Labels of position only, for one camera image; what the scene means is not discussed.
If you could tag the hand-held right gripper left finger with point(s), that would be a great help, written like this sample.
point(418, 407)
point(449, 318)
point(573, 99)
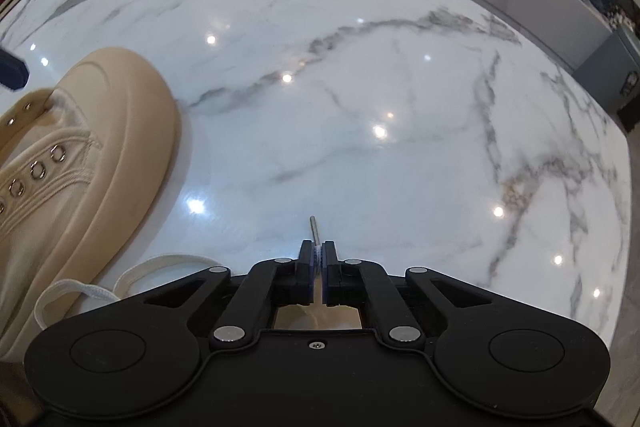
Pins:
point(312, 264)

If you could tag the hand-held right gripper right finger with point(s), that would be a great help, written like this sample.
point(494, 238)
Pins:
point(326, 264)

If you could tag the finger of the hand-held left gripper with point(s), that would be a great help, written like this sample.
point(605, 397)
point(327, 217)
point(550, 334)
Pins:
point(12, 72)

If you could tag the beige canvas shoe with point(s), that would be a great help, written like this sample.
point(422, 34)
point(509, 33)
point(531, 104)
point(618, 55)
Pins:
point(110, 117)

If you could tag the white shoelace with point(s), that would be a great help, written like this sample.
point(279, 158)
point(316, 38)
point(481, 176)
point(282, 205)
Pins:
point(75, 285)

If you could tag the grey trash bin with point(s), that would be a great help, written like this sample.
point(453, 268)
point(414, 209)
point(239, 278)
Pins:
point(605, 62)

